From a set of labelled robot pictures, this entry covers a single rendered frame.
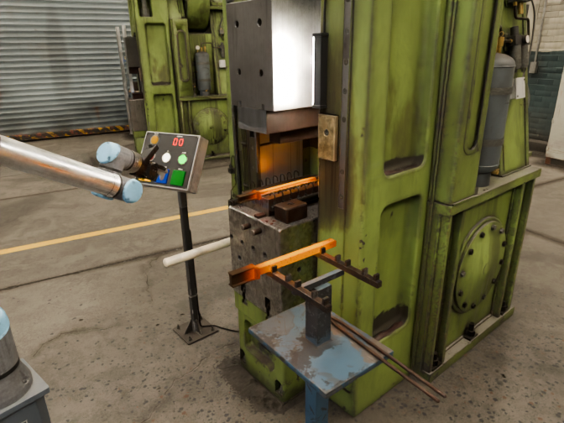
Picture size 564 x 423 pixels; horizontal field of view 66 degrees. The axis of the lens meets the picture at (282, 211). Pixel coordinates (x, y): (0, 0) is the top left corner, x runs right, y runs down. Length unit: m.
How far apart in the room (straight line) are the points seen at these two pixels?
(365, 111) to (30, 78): 8.36
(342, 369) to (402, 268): 0.82
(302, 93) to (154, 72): 4.92
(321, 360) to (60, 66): 8.61
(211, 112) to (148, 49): 1.18
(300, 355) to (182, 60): 5.48
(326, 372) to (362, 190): 0.66
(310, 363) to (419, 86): 1.14
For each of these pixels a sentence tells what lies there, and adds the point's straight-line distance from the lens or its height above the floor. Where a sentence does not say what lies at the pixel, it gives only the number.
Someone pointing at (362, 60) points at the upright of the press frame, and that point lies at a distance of 1.58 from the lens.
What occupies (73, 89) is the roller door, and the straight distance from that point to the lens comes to 9.56.
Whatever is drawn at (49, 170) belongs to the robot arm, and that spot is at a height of 1.25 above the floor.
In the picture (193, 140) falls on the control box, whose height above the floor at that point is 1.18.
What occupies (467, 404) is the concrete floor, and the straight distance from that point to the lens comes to 2.41.
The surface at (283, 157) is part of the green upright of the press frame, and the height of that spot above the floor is 1.08.
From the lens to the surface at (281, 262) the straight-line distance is 1.41.
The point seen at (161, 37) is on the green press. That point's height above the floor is 1.75.
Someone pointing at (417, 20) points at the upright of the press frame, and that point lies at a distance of 1.85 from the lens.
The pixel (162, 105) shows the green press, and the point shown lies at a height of 0.84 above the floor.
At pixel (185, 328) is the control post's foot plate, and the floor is 0.01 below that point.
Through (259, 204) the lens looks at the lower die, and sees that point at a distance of 1.90.
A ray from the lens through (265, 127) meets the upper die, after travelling 1.76.
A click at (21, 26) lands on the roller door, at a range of 9.50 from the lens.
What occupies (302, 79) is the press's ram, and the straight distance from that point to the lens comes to 1.79.
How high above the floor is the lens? 1.60
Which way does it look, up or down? 21 degrees down
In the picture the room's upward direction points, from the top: 1 degrees counter-clockwise
